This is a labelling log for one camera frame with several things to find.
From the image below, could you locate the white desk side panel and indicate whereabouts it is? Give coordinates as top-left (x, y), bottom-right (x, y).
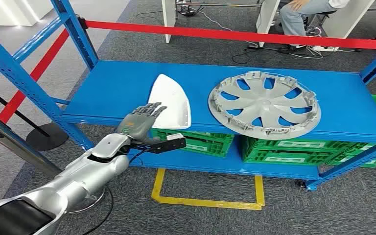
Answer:
top-left (322, 0), bottom-right (375, 40)
top-left (256, 0), bottom-right (281, 47)
top-left (161, 0), bottom-right (177, 44)

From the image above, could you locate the white power strip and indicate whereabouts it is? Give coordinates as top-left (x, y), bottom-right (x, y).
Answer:
top-left (312, 45), bottom-right (339, 52)

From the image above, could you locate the white triangular plastic part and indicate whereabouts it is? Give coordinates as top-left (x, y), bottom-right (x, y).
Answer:
top-left (147, 73), bottom-right (192, 130)

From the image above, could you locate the metal desk crossbar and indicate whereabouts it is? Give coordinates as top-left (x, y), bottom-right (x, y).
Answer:
top-left (176, 2), bottom-right (263, 8)

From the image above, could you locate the yellow tape outline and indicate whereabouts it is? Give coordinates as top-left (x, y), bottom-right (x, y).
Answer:
top-left (151, 168), bottom-right (266, 211)

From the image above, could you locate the white plinth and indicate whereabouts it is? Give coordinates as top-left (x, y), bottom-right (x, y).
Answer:
top-left (0, 0), bottom-right (54, 26)

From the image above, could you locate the grey wheel hubcap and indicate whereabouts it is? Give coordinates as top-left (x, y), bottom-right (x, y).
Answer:
top-left (208, 70), bottom-right (322, 141)

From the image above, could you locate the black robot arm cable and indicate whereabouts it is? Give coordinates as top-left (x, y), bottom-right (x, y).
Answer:
top-left (81, 186), bottom-right (115, 235)

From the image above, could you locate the person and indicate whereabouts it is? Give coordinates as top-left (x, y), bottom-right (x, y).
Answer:
top-left (279, 0), bottom-right (351, 38)

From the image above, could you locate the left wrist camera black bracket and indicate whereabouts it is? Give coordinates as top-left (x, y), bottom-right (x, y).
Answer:
top-left (128, 133), bottom-right (187, 155)

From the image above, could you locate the short red barrier belt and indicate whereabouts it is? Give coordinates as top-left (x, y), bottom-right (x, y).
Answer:
top-left (0, 29), bottom-right (70, 124)

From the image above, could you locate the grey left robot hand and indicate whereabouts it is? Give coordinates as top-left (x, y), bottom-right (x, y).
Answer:
top-left (114, 101), bottom-right (168, 145)

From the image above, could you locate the blue metal shelf rack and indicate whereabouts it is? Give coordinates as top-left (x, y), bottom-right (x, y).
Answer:
top-left (0, 0), bottom-right (376, 192)

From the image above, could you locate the long red barrier belt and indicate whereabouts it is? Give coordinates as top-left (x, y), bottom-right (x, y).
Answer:
top-left (84, 20), bottom-right (376, 50)

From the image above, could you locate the white cable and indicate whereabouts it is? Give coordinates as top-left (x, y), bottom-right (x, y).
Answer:
top-left (198, 10), bottom-right (323, 60)

